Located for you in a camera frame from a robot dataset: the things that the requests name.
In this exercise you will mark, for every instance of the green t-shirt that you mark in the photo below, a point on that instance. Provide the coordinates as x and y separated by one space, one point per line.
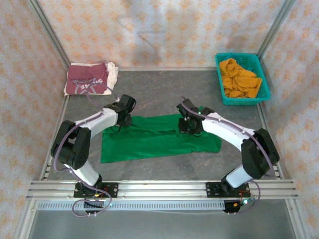
149 147

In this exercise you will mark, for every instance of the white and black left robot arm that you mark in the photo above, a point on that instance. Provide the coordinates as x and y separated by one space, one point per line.
94 124

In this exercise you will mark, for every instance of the folded maroon shirt stack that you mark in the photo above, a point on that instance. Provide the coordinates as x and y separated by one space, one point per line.
112 72

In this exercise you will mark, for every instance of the maroon printed t-shirt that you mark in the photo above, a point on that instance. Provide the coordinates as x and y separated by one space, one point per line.
79 74

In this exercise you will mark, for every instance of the teal plastic laundry basket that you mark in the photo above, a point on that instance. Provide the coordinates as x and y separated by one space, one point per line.
245 102

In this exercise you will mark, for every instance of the orange t-shirt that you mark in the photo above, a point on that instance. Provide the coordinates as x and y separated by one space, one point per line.
236 84

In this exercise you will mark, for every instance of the aluminium table back rail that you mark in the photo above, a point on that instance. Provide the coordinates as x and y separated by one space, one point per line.
162 68

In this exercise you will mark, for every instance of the aluminium table side rail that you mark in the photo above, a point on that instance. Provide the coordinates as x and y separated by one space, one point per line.
63 109
263 119

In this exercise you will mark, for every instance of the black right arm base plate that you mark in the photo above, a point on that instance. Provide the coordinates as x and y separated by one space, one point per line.
213 190

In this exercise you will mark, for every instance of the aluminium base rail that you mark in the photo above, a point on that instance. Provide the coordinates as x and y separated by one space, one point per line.
162 190

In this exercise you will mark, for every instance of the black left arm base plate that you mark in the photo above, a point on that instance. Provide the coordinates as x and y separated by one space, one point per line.
112 189

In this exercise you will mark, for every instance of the aluminium frame post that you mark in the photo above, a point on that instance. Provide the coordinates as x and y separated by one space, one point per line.
49 32
276 27

